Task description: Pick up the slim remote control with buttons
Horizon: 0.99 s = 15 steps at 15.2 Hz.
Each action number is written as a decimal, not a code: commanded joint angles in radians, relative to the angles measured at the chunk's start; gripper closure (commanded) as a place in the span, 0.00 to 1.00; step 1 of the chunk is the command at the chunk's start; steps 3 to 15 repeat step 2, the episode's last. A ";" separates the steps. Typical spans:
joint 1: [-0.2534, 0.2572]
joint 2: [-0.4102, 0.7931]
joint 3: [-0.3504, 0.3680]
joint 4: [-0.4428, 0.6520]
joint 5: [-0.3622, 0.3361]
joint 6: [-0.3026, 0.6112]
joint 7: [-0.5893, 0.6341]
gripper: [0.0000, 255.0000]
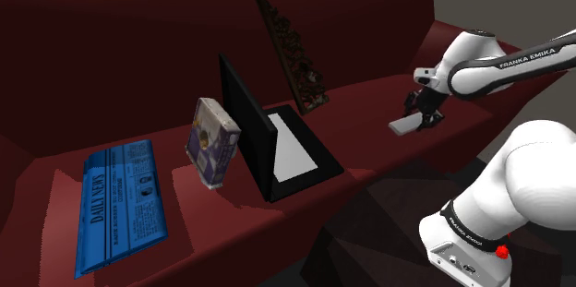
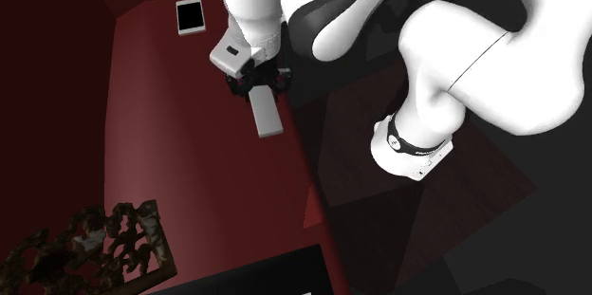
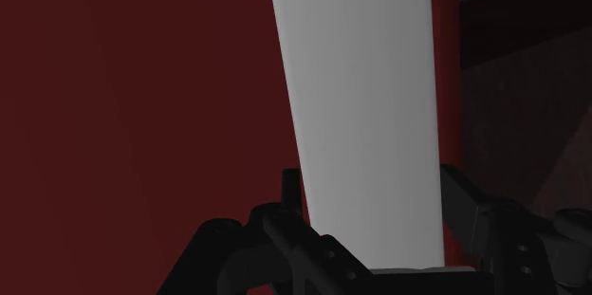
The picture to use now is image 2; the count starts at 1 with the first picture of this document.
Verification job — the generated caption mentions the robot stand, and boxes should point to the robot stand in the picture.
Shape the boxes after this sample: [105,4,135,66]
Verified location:
[287,53,539,287]

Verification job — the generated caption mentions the dark carved ornate frame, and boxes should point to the dark carved ornate frame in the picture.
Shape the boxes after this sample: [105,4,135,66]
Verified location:
[0,198,179,295]

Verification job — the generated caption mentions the grey flat rectangular remote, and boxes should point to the grey flat rectangular remote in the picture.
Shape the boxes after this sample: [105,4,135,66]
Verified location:
[248,85,285,139]

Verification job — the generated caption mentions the white tablet with black screen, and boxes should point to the white tablet with black screen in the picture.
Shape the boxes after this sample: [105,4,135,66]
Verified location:
[175,0,208,37]

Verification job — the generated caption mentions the black flat rectangular object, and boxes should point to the black flat rectangular object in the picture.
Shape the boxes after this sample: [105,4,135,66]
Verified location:
[146,243,336,295]

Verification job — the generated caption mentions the red table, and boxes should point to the red table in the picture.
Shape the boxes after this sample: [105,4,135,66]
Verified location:
[0,0,353,295]

